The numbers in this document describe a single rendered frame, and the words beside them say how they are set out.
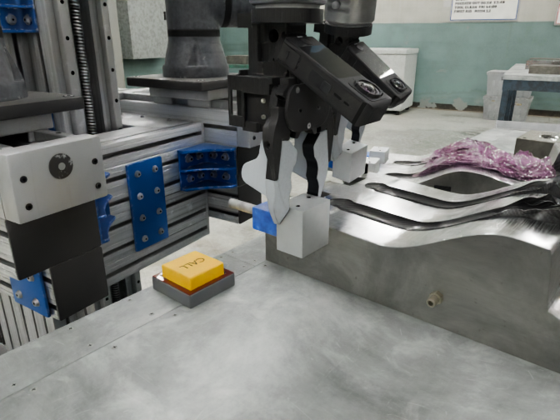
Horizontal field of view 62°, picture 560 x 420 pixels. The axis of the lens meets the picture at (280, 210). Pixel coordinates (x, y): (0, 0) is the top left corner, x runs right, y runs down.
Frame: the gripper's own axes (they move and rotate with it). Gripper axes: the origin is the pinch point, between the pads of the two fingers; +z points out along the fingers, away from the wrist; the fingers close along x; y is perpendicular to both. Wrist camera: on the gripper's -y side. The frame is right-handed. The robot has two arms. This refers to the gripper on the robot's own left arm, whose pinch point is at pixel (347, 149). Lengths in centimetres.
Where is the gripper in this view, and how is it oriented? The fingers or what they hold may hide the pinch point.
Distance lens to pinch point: 80.4
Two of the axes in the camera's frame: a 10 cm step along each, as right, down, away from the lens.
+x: -6.4, 4.0, -6.6
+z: -0.2, 8.5, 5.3
